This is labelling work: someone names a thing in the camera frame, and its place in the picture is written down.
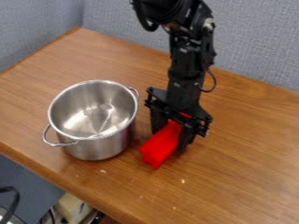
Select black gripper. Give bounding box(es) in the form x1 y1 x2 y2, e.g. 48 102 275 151
144 69 214 152

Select red block object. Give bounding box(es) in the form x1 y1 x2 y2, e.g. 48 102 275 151
139 121 183 169

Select metal pot with handles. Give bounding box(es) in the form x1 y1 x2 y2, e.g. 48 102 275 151
44 80 140 161

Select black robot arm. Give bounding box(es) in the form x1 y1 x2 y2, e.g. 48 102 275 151
131 0 216 151

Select beige box under table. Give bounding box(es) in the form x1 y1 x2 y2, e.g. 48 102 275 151
53 193 95 224

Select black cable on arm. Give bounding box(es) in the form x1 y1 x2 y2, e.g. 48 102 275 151
198 67 219 94

